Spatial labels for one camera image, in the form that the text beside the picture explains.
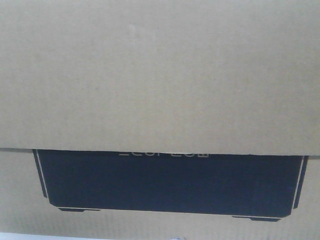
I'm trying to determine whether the brown cardboard box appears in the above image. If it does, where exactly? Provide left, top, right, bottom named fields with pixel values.
left=0, top=0, right=320, bottom=240

